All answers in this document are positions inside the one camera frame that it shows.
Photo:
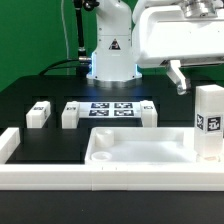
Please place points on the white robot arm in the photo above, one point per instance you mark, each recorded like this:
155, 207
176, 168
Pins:
112, 61

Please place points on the black camera pole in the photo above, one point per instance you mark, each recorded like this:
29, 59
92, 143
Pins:
80, 5

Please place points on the white U-shaped fence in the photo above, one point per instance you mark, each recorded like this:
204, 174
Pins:
199, 176

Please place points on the marker tag plate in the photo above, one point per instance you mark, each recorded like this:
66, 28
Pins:
110, 110

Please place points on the white desk top tray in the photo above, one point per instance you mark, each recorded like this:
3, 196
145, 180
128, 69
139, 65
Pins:
144, 145

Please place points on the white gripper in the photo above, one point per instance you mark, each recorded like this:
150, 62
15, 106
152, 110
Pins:
163, 34

